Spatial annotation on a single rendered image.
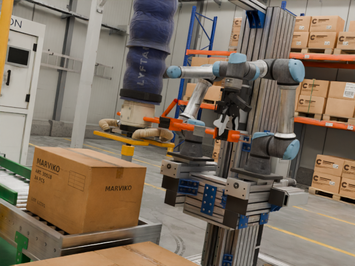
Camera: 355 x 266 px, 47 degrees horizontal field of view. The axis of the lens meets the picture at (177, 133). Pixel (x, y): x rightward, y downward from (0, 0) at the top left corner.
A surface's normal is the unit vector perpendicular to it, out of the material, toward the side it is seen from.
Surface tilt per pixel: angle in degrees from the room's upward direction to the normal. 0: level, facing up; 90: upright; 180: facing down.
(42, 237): 90
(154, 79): 74
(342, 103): 87
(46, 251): 90
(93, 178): 90
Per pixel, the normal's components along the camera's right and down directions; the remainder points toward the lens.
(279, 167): 0.74, 0.16
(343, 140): -0.65, -0.07
